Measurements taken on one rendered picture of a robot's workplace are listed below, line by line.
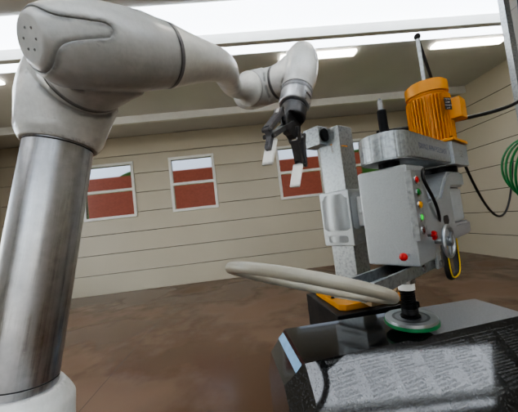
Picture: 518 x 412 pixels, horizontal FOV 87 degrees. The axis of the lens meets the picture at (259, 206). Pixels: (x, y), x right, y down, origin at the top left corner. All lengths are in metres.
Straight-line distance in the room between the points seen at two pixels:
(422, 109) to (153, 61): 1.72
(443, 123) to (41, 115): 1.86
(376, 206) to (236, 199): 6.11
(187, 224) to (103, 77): 6.98
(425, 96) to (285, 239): 5.81
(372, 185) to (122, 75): 1.10
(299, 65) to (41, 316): 0.78
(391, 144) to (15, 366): 1.26
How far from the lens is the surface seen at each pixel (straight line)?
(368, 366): 1.27
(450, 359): 1.44
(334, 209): 2.08
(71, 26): 0.43
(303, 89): 0.81
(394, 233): 1.29
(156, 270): 7.65
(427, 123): 1.94
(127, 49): 0.44
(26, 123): 0.55
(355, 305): 2.05
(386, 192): 1.29
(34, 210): 0.52
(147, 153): 7.86
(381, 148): 1.28
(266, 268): 0.63
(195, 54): 0.52
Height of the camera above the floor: 1.41
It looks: 3 degrees up
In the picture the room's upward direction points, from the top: 7 degrees counter-clockwise
